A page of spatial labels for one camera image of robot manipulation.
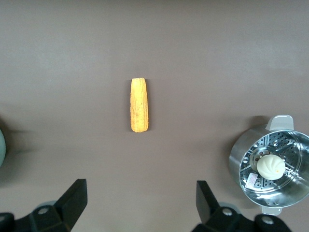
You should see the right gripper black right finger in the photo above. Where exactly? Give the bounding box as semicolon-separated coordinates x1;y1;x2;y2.
193;180;293;232

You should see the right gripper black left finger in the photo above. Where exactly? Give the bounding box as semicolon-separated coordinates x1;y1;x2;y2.
14;178;87;232

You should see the yellow corn cob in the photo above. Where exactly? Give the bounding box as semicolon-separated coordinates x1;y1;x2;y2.
130;77;150;133

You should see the stainless steel steamer pot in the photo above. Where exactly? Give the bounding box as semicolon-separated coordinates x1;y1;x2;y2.
228;115;309;215

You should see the stainless steel cooking pot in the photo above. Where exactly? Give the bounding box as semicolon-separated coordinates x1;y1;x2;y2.
0;128;7;167

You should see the pink sticker label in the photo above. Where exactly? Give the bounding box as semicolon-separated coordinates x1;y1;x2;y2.
246;173;259;188

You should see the white steamed bun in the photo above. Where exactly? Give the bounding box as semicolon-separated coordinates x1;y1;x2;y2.
256;155;285;181

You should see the brown table cover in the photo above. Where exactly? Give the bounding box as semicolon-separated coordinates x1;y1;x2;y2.
0;0;309;232

